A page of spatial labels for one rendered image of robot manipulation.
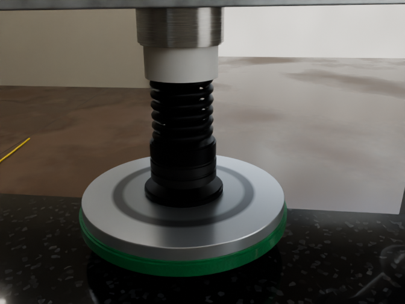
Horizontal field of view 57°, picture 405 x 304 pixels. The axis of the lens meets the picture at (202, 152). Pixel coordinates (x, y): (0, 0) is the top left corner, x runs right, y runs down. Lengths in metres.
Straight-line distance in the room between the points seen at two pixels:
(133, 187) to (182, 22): 0.19
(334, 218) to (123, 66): 4.94
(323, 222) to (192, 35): 0.27
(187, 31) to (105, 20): 5.00
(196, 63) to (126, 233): 0.16
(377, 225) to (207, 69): 0.28
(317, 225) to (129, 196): 0.22
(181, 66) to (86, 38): 5.11
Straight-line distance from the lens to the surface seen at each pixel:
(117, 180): 0.44
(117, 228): 0.35
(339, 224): 0.48
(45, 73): 5.75
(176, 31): 0.32
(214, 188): 0.39
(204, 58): 0.34
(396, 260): 0.44
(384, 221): 0.50
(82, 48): 5.47
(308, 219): 0.47
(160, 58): 0.34
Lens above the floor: 1.04
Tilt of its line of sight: 21 degrees down
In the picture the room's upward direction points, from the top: straight up
